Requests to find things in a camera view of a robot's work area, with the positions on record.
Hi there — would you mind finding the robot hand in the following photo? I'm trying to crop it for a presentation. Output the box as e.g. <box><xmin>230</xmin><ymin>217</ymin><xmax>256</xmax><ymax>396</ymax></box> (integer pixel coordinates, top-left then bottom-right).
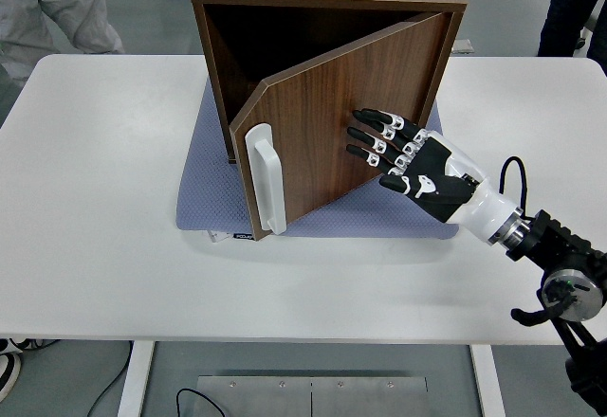
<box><xmin>345</xmin><ymin>107</ymin><xmax>518</xmax><ymax>245</ymax></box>

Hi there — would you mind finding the brown wooden cabinet door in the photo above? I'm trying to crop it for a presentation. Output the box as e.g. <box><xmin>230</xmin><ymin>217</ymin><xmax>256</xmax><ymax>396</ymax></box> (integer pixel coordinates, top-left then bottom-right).
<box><xmin>230</xmin><ymin>11</ymin><xmax>452</xmax><ymax>242</ymax></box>

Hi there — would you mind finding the person in dark trousers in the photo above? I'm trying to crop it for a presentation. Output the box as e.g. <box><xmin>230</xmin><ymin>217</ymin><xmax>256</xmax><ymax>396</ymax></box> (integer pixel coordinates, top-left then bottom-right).
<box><xmin>538</xmin><ymin>0</ymin><xmax>607</xmax><ymax>75</ymax></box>

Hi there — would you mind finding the white table leg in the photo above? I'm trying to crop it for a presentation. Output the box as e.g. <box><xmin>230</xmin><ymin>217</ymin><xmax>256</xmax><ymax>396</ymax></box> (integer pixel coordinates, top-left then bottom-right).
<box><xmin>117</xmin><ymin>340</ymin><xmax>156</xmax><ymax>417</ymax></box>
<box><xmin>469</xmin><ymin>343</ymin><xmax>507</xmax><ymax>417</ymax></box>

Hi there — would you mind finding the blue-grey textured mat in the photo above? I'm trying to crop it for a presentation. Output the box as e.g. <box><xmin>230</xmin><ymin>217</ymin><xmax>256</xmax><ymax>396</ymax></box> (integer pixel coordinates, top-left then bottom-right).
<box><xmin>175</xmin><ymin>78</ymin><xmax>460</xmax><ymax>240</ymax></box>

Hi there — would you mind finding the grey metal plate with screws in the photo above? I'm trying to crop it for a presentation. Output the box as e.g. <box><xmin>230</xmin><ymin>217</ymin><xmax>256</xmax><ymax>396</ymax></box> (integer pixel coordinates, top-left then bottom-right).
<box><xmin>194</xmin><ymin>375</ymin><xmax>429</xmax><ymax>417</ymax></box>

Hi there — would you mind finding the person in light trousers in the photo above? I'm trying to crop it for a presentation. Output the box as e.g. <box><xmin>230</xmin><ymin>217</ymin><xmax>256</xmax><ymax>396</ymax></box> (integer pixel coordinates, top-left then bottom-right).
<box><xmin>0</xmin><ymin>0</ymin><xmax>125</xmax><ymax>87</ymax></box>

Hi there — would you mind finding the white plastic door handle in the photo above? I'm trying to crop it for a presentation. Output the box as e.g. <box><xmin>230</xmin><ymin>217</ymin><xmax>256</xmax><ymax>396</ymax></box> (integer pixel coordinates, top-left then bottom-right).
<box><xmin>244</xmin><ymin>122</ymin><xmax>288</xmax><ymax>236</ymax></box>

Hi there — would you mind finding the black floor cable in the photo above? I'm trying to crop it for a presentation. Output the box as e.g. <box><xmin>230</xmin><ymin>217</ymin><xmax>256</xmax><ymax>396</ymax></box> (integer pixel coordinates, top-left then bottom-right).
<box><xmin>175</xmin><ymin>388</ymin><xmax>225</xmax><ymax>417</ymax></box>
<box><xmin>87</xmin><ymin>339</ymin><xmax>136</xmax><ymax>417</ymax></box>

